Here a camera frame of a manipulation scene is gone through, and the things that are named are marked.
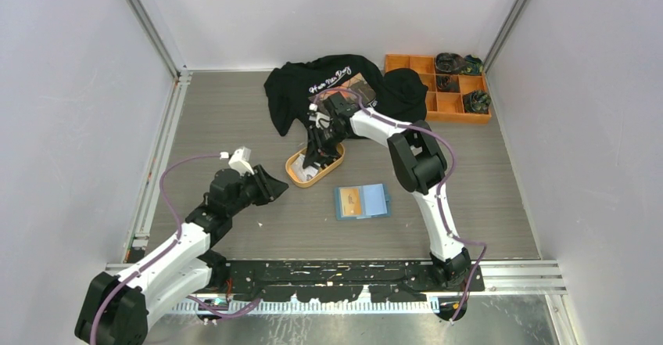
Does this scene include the blue leather card holder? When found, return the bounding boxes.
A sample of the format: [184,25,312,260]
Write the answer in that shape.
[334,183,392,221]

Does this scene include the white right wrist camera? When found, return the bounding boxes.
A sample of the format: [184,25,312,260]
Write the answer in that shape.
[307,103,331,129]

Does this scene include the black printed t-shirt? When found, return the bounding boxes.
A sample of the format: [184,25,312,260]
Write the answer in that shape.
[263,54,428,136]

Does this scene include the orange wooden compartment tray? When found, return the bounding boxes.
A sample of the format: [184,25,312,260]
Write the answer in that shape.
[384,54,492,124]

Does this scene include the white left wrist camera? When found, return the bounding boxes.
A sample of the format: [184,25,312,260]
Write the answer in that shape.
[228,146,255,176]

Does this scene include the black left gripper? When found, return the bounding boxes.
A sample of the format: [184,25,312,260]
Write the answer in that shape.
[228,164,288,217]

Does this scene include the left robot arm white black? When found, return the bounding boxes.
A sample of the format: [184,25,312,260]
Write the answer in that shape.
[74,165,288,344]

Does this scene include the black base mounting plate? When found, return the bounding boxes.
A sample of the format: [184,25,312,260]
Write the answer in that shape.
[201,260,485,304]

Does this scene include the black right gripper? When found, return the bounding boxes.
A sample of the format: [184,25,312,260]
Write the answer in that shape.
[303,124,349,171]

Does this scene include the gold orange card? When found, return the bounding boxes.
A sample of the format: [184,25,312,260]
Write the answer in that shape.
[339,187,363,217]

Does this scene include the green patterned sock lower right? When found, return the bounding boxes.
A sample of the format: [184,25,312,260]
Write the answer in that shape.
[462,90,492,114]

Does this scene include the dark rolled sock top left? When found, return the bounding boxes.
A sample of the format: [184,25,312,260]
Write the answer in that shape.
[434,52,466,74]

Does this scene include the green rolled sock top right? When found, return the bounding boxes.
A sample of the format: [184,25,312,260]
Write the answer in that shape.
[461,55,484,76]

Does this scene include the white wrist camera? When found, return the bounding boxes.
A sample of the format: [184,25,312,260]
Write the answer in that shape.
[307,103,331,129]
[228,146,255,176]

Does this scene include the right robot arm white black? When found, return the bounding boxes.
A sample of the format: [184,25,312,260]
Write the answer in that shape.
[303,92,472,291]

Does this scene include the dark sock middle compartment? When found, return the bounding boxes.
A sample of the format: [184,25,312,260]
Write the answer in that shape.
[435,74,460,93]

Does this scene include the yellow oval tray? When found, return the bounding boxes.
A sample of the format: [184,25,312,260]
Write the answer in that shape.
[285,144,346,189]

